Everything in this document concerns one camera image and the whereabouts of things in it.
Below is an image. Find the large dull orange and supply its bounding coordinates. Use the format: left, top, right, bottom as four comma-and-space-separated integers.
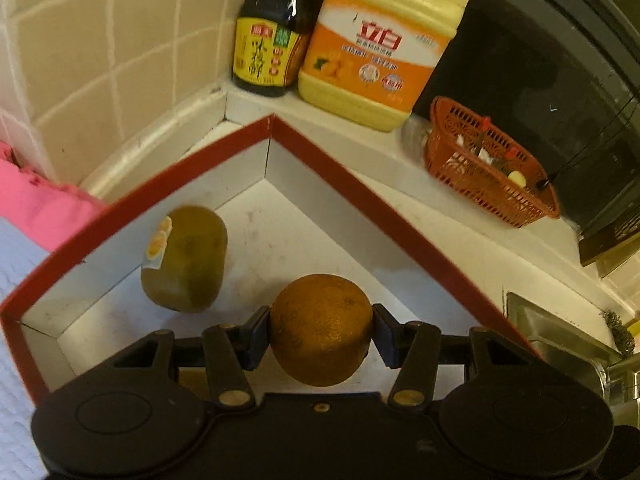
270, 274, 373, 387

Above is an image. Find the green kiwi with sticker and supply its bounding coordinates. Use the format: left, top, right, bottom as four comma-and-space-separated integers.
140, 205, 228, 314

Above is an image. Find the red cardboard box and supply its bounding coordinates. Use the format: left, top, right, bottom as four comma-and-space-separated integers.
1, 116, 522, 402

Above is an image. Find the stainless steel sink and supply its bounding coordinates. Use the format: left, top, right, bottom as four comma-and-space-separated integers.
506, 292, 639, 414

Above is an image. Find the red plastic basket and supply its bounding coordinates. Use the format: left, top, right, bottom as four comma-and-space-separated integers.
423, 96, 560, 228

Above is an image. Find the pink ruffled cloth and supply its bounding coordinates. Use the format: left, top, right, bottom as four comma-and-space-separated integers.
1, 142, 107, 252

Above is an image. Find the light blue quilted mat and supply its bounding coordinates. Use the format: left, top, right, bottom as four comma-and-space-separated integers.
0, 216, 54, 480

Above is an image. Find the yellow dish detergent jug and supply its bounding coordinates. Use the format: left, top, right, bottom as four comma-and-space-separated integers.
297, 0, 469, 132

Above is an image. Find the black microwave oven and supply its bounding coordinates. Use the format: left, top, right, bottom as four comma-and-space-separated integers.
413, 0, 639, 252

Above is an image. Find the dark soy sauce bottle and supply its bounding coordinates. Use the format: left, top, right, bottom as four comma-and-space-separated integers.
232, 0, 316, 98

